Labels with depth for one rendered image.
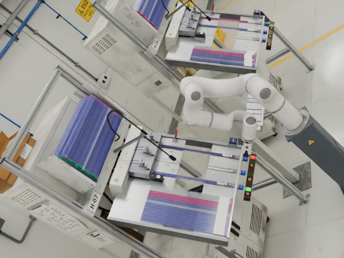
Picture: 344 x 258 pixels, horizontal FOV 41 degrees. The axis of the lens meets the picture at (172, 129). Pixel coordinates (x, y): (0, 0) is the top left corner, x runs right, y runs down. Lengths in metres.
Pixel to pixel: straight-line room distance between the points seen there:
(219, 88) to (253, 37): 1.38
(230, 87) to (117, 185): 0.88
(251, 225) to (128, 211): 1.01
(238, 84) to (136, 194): 0.90
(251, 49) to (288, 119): 1.13
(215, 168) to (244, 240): 0.62
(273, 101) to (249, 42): 1.24
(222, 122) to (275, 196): 1.23
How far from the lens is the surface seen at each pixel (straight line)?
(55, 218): 2.93
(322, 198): 3.39
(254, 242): 3.34
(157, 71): 3.72
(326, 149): 2.91
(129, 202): 2.78
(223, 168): 2.90
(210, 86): 2.53
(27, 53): 4.80
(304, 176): 3.60
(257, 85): 2.54
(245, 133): 2.71
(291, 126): 2.77
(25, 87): 4.59
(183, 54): 3.67
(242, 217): 3.30
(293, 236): 3.38
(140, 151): 2.92
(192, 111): 2.52
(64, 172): 2.66
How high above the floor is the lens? 2.34
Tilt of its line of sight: 24 degrees down
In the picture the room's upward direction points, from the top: 52 degrees counter-clockwise
